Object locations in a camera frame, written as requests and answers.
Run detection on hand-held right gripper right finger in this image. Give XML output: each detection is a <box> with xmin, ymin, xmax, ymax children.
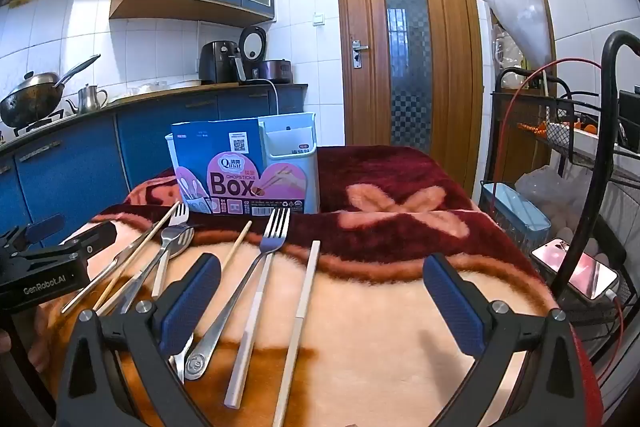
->
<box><xmin>422</xmin><ymin>252</ymin><xmax>588</xmax><ymax>427</ymax></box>

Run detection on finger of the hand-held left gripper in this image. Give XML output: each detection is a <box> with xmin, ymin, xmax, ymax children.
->
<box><xmin>0</xmin><ymin>214</ymin><xmax>66</xmax><ymax>258</ymax></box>
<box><xmin>12</xmin><ymin>221</ymin><xmax>118</xmax><ymax>278</ymax></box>

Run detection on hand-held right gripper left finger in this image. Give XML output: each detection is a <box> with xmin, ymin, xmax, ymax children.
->
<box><xmin>57</xmin><ymin>252</ymin><xmax>223</xmax><ymax>427</ymax></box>

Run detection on wooden chopstick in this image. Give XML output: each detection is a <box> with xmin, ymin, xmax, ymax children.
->
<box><xmin>220</xmin><ymin>221</ymin><xmax>253</xmax><ymax>273</ymax></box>
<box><xmin>94</xmin><ymin>202</ymin><xmax>181</xmax><ymax>315</ymax></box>

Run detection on steel spoon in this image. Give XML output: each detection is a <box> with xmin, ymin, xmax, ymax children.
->
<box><xmin>97</xmin><ymin>227</ymin><xmax>196</xmax><ymax>315</ymax></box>

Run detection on long steel fork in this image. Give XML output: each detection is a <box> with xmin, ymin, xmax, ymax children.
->
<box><xmin>184</xmin><ymin>207</ymin><xmax>292</xmax><ymax>382</ymax></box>

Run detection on white utensil holder box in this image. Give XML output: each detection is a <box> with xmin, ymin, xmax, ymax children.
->
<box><xmin>165</xmin><ymin>112</ymin><xmax>321</xmax><ymax>217</ymax></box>

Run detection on blue kitchen base cabinet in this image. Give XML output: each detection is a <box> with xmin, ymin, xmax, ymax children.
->
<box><xmin>0</xmin><ymin>83</ymin><xmax>308</xmax><ymax>248</ymax></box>

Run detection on red and pink floral blanket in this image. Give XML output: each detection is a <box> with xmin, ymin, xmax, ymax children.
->
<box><xmin>27</xmin><ymin>146</ymin><xmax>603</xmax><ymax>427</ymax></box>

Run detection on gas stove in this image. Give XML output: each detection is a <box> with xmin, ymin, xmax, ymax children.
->
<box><xmin>12</xmin><ymin>109</ymin><xmax>66</xmax><ymax>138</ymax></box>

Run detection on light blue plastic container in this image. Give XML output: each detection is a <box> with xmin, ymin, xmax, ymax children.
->
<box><xmin>480</xmin><ymin>182</ymin><xmax>553</xmax><ymax>253</ymax></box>

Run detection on smartphone with pink screen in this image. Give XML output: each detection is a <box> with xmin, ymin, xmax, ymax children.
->
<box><xmin>530</xmin><ymin>239</ymin><xmax>621</xmax><ymax>303</ymax></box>

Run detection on black wok with lid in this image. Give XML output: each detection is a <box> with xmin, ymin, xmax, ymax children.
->
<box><xmin>0</xmin><ymin>54</ymin><xmax>101</xmax><ymax>128</ymax></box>

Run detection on steel kettle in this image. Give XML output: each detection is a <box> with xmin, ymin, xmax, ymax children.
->
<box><xmin>66</xmin><ymin>84</ymin><xmax>108</xmax><ymax>115</ymax></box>

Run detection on pile of white eggs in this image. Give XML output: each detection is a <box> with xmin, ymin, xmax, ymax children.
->
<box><xmin>550</xmin><ymin>207</ymin><xmax>601</xmax><ymax>255</ymax></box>

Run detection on crumpled white plastic bag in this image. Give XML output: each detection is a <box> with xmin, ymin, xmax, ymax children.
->
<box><xmin>515</xmin><ymin>164</ymin><xmax>601</xmax><ymax>218</ymax></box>

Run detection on orange vegetables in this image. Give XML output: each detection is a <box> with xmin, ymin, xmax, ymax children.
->
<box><xmin>517</xmin><ymin>119</ymin><xmax>598</xmax><ymax>135</ymax></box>

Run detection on white tray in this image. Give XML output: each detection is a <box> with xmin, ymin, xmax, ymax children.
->
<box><xmin>547</xmin><ymin>124</ymin><xmax>631</xmax><ymax>158</ymax></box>

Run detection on black metal rack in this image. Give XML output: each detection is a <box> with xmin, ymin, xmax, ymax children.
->
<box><xmin>490</xmin><ymin>67</ymin><xmax>640</xmax><ymax>358</ymax></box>

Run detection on black air fryer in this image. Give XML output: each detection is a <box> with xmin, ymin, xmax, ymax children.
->
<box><xmin>199</xmin><ymin>40</ymin><xmax>246</xmax><ymax>84</ymax></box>

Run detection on wooden door with glass pane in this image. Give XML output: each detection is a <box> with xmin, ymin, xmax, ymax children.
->
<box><xmin>334</xmin><ymin>0</ymin><xmax>483</xmax><ymax>195</ymax></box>

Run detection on dark red pressure cooker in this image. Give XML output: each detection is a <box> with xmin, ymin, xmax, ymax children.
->
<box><xmin>260</xmin><ymin>59</ymin><xmax>293</xmax><ymax>85</ymax></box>

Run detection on rice cooker with open lid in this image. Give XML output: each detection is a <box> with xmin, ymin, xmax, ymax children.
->
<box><xmin>239</xmin><ymin>26</ymin><xmax>275</xmax><ymax>85</ymax></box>

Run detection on hanging white plastic bag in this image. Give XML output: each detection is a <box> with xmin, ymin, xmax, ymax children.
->
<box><xmin>472</xmin><ymin>0</ymin><xmax>551</xmax><ymax>65</ymax></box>

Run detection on red cable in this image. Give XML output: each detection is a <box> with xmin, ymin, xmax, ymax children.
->
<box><xmin>492</xmin><ymin>59</ymin><xmax>628</xmax><ymax>378</ymax></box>

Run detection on white power cable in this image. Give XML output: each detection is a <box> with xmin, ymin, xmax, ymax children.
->
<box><xmin>265</xmin><ymin>79</ymin><xmax>281</xmax><ymax>115</ymax></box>

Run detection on thick black cable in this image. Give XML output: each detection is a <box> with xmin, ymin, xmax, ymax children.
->
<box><xmin>552</xmin><ymin>31</ymin><xmax>640</xmax><ymax>303</ymax></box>

